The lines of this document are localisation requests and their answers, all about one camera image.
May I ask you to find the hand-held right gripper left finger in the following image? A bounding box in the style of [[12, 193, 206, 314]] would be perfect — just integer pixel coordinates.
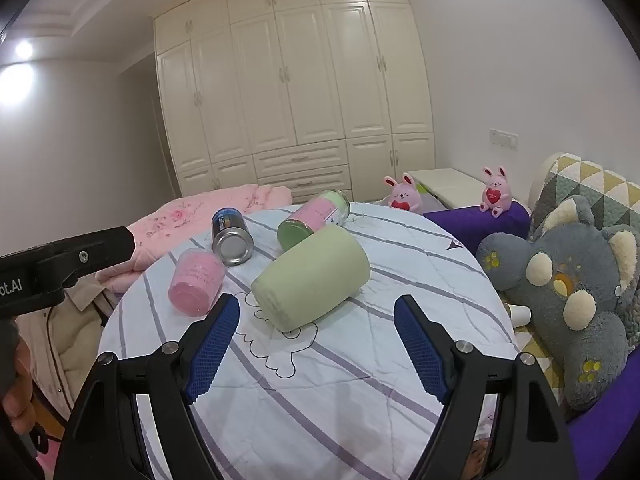
[[52, 292, 241, 480]]

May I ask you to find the pink and green jar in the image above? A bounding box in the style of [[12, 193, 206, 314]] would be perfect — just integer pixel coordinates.
[[276, 189, 351, 252]]

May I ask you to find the pink floral blanket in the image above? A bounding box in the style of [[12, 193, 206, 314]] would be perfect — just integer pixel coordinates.
[[95, 185, 293, 306]]

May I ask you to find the blue metal can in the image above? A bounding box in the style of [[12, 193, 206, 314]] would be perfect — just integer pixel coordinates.
[[211, 206, 254, 267]]

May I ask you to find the patchwork quilted cover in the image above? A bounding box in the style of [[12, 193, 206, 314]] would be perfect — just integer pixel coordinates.
[[529, 152, 640, 251]]

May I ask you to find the beige jacket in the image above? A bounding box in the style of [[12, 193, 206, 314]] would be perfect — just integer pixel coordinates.
[[15, 285, 121, 421]]

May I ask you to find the white nightstand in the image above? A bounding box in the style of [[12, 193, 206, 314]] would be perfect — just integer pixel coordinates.
[[409, 167, 485, 209]]

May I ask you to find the pink cup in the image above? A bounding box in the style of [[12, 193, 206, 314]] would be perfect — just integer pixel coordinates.
[[168, 248, 227, 317]]

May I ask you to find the pink bunny plush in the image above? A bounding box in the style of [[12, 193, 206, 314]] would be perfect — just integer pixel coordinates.
[[479, 166, 513, 217], [382, 172, 426, 213]]

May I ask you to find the grey plush koala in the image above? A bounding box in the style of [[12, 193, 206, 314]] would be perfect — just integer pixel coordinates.
[[476, 195, 640, 411]]

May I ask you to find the cream wardrobe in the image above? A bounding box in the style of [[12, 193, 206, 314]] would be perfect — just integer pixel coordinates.
[[152, 0, 436, 206]]

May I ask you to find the person's left hand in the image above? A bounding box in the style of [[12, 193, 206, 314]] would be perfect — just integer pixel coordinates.
[[0, 337, 38, 443]]

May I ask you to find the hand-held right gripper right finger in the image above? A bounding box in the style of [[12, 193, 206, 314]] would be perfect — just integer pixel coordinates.
[[392, 294, 581, 480]]

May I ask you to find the pale green cup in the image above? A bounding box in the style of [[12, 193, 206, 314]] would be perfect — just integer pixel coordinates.
[[251, 225, 372, 333]]

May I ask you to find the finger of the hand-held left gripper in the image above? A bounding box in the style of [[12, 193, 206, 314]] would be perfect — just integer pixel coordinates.
[[47, 226, 137, 281]]

